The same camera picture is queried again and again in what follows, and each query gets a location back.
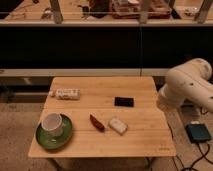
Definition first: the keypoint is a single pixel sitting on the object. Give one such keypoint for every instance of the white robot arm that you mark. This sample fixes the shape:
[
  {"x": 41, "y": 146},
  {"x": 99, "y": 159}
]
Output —
[{"x": 189, "y": 81}]

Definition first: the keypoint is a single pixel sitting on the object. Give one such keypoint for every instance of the black rectangular block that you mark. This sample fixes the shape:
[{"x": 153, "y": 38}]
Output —
[{"x": 124, "y": 101}]

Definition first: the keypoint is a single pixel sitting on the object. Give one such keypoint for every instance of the wooden folding table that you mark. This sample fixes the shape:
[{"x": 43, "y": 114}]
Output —
[{"x": 148, "y": 134}]

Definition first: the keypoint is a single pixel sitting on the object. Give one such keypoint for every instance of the white wrapped block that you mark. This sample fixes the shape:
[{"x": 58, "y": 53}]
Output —
[{"x": 117, "y": 125}]

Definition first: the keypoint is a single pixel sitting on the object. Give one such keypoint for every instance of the white snack package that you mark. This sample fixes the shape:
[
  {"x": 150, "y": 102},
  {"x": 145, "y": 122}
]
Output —
[{"x": 65, "y": 94}]

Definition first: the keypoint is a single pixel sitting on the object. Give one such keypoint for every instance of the white ceramic cup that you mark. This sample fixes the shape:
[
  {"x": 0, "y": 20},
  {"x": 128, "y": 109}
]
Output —
[{"x": 52, "y": 124}]

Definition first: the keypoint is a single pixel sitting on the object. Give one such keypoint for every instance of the green saucer plate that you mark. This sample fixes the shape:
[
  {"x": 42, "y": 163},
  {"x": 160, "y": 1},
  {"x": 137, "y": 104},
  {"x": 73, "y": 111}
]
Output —
[{"x": 48, "y": 142}]

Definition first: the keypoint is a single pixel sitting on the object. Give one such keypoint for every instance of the brown tray on shelf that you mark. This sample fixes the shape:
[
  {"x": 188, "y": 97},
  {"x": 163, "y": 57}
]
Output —
[{"x": 131, "y": 9}]

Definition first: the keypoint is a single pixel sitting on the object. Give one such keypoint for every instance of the black power box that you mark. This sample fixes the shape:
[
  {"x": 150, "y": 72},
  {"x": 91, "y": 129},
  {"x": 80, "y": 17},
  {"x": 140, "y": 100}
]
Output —
[{"x": 198, "y": 133}]

